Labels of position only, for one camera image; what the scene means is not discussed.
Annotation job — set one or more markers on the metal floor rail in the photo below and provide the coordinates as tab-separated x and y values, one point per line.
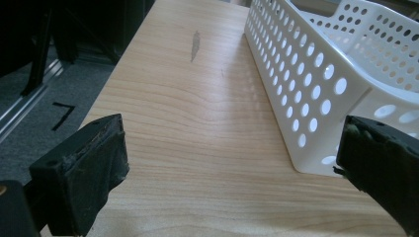
23	98

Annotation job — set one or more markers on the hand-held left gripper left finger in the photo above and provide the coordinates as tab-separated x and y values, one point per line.
82	171

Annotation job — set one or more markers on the white perforated plastic basket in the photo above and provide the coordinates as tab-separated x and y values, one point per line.
316	75

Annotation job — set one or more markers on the dark stand leg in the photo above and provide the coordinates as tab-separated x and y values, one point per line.
38	52

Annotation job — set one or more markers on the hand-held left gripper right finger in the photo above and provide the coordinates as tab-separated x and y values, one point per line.
378	154

